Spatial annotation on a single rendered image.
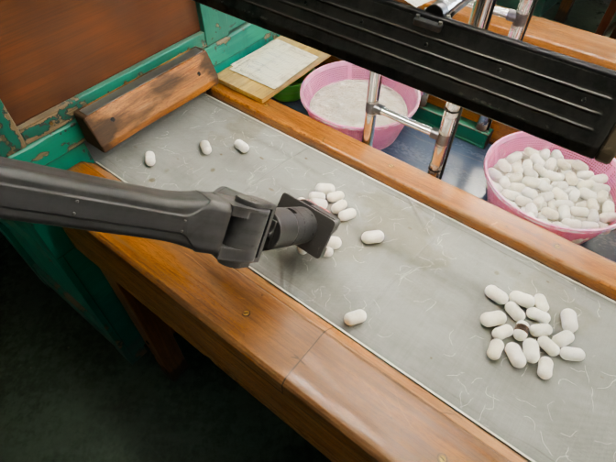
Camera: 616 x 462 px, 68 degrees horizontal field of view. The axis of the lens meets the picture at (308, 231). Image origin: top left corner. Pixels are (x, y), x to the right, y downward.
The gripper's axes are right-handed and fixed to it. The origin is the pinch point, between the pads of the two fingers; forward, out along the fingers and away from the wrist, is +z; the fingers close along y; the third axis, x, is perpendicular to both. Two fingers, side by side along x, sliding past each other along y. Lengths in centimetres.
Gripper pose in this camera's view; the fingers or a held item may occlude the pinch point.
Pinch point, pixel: (326, 222)
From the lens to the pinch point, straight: 77.8
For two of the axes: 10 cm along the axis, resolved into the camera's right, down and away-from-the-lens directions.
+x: -3.9, 8.7, 2.8
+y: -7.9, -4.8, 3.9
